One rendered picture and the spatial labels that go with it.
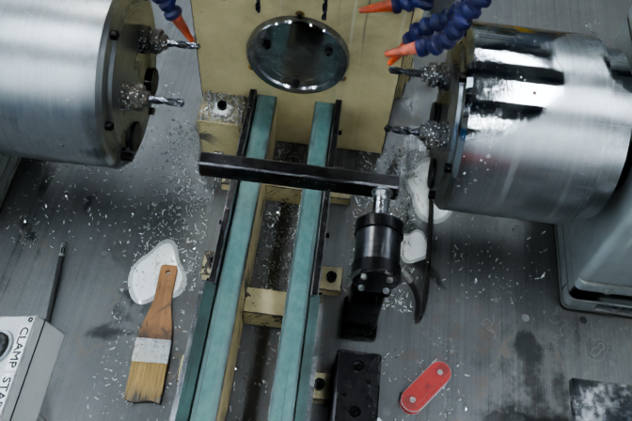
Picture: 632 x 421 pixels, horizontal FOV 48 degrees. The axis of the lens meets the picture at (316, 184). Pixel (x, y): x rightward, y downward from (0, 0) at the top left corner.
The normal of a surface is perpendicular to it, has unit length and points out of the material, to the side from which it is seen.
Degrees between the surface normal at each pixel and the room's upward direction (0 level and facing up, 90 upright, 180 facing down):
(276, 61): 90
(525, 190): 77
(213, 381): 0
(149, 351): 0
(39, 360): 69
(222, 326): 0
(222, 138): 90
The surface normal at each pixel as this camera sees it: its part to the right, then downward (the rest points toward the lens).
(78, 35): 0.01, -0.22
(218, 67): -0.11, 0.83
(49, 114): -0.08, 0.53
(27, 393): 0.94, -0.08
